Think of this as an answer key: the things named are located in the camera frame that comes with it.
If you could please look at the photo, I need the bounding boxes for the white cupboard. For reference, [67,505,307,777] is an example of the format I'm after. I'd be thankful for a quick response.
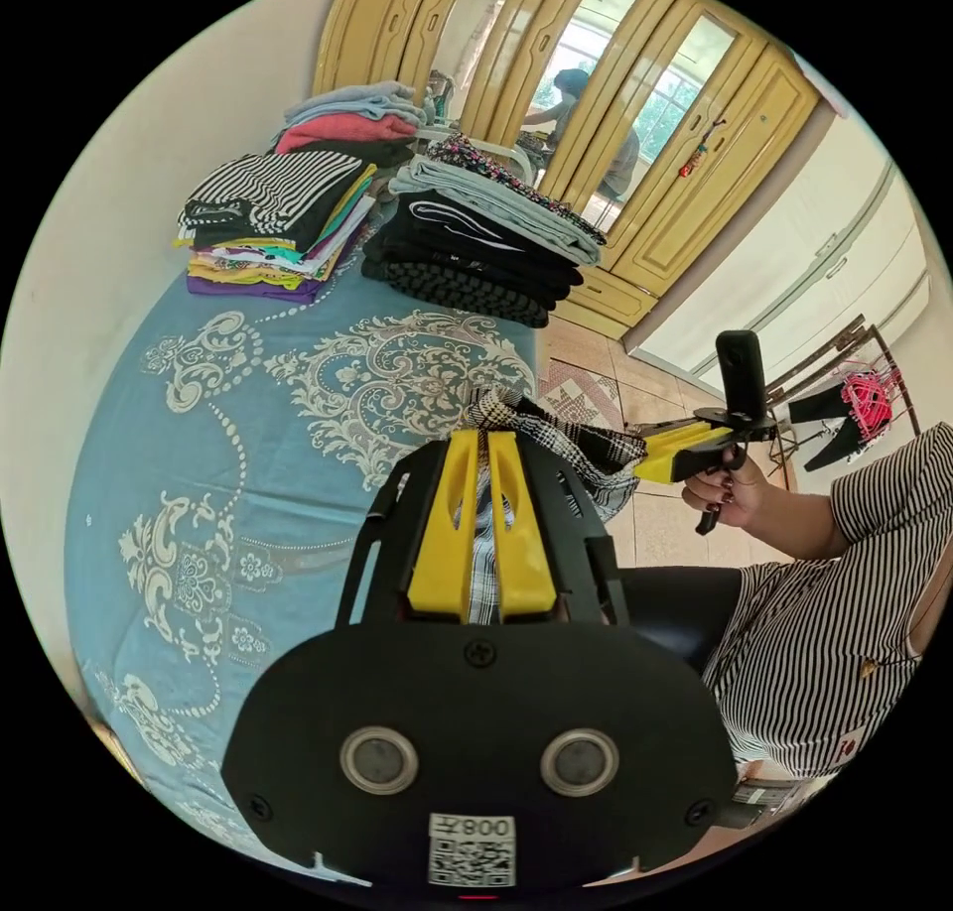
[621,157,936,408]

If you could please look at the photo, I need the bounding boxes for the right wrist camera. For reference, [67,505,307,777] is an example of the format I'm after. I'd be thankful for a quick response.
[715,329,769,426]

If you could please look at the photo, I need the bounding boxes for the pile of clothes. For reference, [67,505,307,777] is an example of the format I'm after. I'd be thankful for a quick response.
[174,80,609,330]

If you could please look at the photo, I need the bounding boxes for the person's right hand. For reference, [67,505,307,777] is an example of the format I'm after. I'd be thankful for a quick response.
[680,454,772,531]

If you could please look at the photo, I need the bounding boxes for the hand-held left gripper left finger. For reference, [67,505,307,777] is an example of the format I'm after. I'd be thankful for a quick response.
[407,430,479,623]

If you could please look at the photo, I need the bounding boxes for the small patterned rug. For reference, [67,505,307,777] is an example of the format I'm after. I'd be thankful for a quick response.
[537,357,625,437]

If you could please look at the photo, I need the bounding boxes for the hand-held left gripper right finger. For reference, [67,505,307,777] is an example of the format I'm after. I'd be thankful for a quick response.
[486,431,557,624]

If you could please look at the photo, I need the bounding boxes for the clothes drying rack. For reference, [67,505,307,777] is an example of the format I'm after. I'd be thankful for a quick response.
[764,313,926,492]

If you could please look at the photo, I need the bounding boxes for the black plaid pants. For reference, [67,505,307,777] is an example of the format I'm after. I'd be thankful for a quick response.
[463,383,649,626]

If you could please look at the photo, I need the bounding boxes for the bed with blue printed sheet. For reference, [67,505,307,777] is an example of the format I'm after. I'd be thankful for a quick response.
[63,254,539,856]

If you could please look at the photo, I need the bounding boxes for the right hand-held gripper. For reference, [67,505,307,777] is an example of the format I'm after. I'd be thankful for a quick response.
[631,404,780,537]

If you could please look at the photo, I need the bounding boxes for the yellow wooden cupboard with mirrors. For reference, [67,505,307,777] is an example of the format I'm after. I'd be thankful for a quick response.
[311,0,822,340]

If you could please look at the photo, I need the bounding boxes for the person's body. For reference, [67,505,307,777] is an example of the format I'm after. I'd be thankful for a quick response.
[617,421,953,783]

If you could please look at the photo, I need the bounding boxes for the person's right forearm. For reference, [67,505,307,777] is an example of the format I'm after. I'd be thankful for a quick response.
[748,471,855,564]

